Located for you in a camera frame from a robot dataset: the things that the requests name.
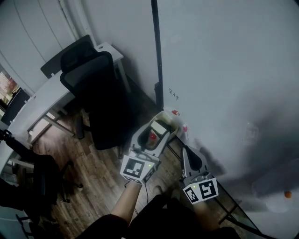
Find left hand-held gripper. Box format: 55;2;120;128
120;123;171;185

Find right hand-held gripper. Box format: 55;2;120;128
181;146;219;205

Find small white marker tray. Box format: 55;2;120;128
149;111;180;141

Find person's left forearm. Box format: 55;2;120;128
110;182;142;225

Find person's right forearm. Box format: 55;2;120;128
193;202;222;232

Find large white whiteboard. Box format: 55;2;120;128
150;0;299;239

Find person's dark clothing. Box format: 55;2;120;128
77;195;239;239

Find black mesh office chair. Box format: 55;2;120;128
60;50;141;159

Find white paper sheet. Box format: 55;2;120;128
252;158;299;213

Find white office desk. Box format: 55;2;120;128
0;42;131;145

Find black desk partition panel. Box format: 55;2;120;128
1;88;31;126
40;34;94;79

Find window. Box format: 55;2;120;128
0;71;21;105

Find white wall pipes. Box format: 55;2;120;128
58;0;81;40

